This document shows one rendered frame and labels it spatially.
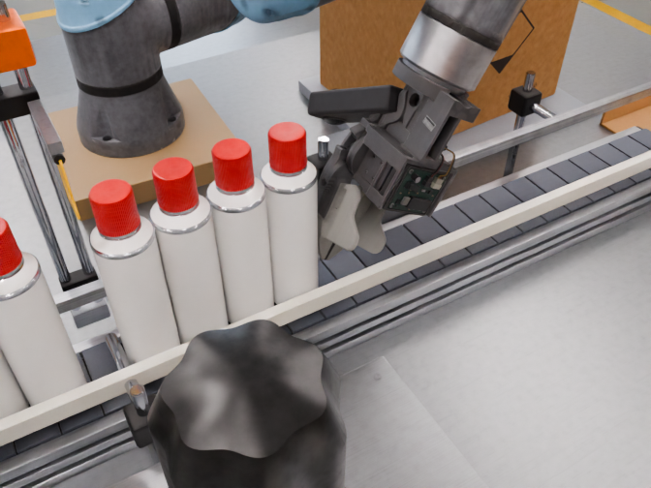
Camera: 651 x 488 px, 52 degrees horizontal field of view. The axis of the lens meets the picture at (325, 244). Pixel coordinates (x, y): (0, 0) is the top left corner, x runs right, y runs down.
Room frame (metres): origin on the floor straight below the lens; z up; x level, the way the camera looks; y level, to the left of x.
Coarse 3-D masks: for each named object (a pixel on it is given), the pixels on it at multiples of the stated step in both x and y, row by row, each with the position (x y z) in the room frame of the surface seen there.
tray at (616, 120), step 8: (648, 96) 0.95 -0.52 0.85; (632, 104) 0.93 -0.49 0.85; (640, 104) 0.94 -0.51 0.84; (648, 104) 0.95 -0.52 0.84; (608, 112) 0.90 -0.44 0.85; (616, 112) 0.91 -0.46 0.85; (624, 112) 0.92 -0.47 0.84; (632, 112) 0.93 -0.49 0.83; (640, 112) 0.93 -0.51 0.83; (648, 112) 0.93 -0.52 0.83; (608, 120) 0.90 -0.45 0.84; (616, 120) 0.91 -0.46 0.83; (624, 120) 0.91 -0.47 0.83; (632, 120) 0.91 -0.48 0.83; (640, 120) 0.91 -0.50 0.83; (648, 120) 0.91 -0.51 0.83; (608, 128) 0.88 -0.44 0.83; (616, 128) 0.88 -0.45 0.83; (624, 128) 0.88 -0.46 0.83; (648, 128) 0.88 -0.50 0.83
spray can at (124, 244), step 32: (96, 192) 0.40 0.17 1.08; (128, 192) 0.40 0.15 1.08; (96, 224) 0.40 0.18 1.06; (128, 224) 0.39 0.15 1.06; (96, 256) 0.39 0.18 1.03; (128, 256) 0.38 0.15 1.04; (160, 256) 0.41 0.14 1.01; (128, 288) 0.38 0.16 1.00; (160, 288) 0.39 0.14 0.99; (128, 320) 0.38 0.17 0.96; (160, 320) 0.39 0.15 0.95; (128, 352) 0.38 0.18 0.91; (160, 352) 0.38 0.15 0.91
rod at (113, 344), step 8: (112, 336) 0.40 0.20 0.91; (112, 344) 0.40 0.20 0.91; (120, 344) 0.40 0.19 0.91; (112, 352) 0.39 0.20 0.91; (120, 352) 0.38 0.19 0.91; (120, 360) 0.38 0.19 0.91; (128, 360) 0.38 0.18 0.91; (120, 368) 0.37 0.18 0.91; (128, 384) 0.35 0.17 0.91; (128, 392) 0.34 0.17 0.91
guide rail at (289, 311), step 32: (640, 160) 0.68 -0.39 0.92; (576, 192) 0.63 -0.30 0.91; (480, 224) 0.56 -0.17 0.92; (512, 224) 0.58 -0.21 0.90; (416, 256) 0.51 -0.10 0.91; (320, 288) 0.46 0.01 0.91; (352, 288) 0.47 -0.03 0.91; (288, 320) 0.43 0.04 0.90; (96, 384) 0.35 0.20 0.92; (32, 416) 0.31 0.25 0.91; (64, 416) 0.32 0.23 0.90
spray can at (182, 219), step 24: (168, 168) 0.43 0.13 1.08; (192, 168) 0.43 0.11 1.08; (168, 192) 0.42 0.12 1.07; (192, 192) 0.43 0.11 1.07; (168, 216) 0.42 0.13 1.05; (192, 216) 0.42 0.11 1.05; (168, 240) 0.41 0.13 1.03; (192, 240) 0.41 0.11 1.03; (168, 264) 0.41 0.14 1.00; (192, 264) 0.41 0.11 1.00; (216, 264) 0.43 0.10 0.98; (168, 288) 0.42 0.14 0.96; (192, 288) 0.41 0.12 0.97; (216, 288) 0.42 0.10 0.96; (192, 312) 0.41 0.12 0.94; (216, 312) 0.42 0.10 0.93; (192, 336) 0.41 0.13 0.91
